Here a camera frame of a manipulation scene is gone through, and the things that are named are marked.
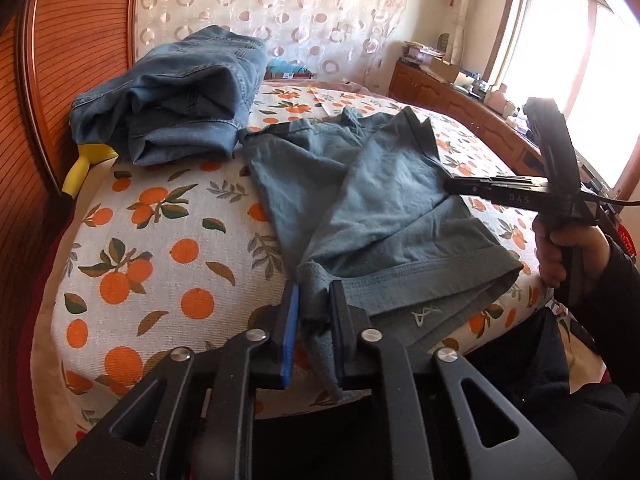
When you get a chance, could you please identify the window with wooden frame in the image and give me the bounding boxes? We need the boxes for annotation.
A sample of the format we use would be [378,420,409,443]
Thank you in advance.
[485,0,639,198]

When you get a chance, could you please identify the folded blue denim jeans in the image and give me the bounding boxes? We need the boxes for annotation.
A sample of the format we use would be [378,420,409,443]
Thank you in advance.
[70,25,268,166]

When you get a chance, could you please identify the orange-print bed sheet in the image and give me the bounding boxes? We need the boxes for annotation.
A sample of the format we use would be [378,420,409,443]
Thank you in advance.
[30,82,551,472]

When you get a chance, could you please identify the long wooden cabinet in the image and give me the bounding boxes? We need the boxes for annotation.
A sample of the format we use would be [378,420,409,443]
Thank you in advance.
[388,61,544,177]

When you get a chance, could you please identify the cardboard box on cabinet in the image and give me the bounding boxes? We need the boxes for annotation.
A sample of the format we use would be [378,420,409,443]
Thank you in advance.
[428,58,460,84]

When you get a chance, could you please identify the beige jug on cabinet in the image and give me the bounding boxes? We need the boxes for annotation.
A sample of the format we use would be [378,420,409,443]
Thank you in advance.
[484,82,506,115]

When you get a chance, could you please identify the person's right hand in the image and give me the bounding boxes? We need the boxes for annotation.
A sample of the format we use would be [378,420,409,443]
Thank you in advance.
[533,214,611,304]

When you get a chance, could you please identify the yellow cloth under jeans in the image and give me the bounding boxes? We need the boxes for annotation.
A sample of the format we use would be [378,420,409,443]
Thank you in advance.
[62,143,117,198]

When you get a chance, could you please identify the grey-blue soft pants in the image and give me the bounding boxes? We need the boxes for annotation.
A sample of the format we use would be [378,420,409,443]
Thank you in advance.
[239,108,521,403]

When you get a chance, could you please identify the blue item behind bed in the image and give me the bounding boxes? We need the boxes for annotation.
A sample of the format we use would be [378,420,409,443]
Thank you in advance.
[265,58,314,80]

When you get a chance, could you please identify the circle-pattern sheer curtain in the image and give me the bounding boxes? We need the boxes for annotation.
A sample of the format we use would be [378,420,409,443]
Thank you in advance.
[134,0,407,91]

